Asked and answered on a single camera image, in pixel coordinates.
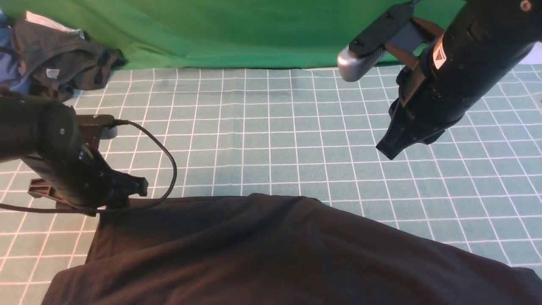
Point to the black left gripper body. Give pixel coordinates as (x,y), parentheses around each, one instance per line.
(86,182)

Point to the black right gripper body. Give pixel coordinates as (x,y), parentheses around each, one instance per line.
(431,100)

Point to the dark gray long-sleeved shirt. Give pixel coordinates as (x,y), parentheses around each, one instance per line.
(277,250)

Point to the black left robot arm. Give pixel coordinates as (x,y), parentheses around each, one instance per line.
(61,148)

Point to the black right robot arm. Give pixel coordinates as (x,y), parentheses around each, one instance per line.
(484,42)

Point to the crumpled dark gray shirt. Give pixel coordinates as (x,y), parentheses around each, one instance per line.
(57,64)

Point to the blue garment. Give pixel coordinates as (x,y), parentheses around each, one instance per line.
(11,78)

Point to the green grid cutting mat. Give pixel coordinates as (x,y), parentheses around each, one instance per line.
(307,132)

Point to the white folded cloth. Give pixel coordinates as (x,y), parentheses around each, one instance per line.
(45,21)

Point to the green backdrop cloth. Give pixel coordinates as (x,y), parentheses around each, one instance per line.
(214,33)

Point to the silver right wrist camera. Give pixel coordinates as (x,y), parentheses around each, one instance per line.
(392,32)

